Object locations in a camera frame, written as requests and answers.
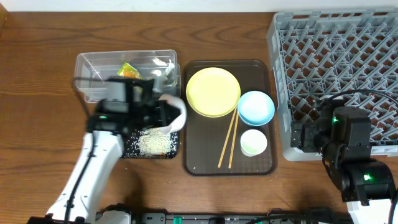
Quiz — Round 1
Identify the white pink bowl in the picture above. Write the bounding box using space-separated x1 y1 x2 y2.
159 94 187 134

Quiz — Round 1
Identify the green orange snack wrapper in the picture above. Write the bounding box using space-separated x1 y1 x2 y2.
117 62 143 80

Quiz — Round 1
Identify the clear plastic wrapper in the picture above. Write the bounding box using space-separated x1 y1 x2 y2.
152 58 175 93

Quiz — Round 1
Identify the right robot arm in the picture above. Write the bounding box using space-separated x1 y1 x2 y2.
290 105 397 223

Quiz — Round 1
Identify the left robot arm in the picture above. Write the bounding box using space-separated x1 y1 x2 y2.
28 76 187 223

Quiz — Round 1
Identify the grey dishwasher rack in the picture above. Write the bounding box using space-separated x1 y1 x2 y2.
267 7 397 161

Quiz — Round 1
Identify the spilled rice pile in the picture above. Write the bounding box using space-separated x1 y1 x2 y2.
123 128 179 159

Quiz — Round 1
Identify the black tray bin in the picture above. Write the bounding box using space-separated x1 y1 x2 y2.
119 100 183 160

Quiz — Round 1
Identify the clear plastic bin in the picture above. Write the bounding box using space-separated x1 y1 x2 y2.
75 50 181 103

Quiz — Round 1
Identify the yellow plate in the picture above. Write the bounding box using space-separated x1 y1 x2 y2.
185 67 241 118

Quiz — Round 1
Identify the white cup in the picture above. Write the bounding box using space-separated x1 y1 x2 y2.
240 129 268 157

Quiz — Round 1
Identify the light blue bowl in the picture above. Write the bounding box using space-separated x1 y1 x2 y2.
238 91 275 126

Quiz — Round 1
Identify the brown serving tray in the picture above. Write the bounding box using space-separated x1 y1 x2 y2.
181 60 277 176

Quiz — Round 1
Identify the right wooden chopstick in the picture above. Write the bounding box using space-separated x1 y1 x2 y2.
228 108 239 169

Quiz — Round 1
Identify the wooden chopstick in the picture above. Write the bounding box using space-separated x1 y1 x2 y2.
228 108 239 169
217 108 237 168

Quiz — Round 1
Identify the left wooden chopstick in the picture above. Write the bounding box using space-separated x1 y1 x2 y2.
217 108 237 168

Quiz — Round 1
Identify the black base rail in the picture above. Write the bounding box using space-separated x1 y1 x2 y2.
96 204 354 224

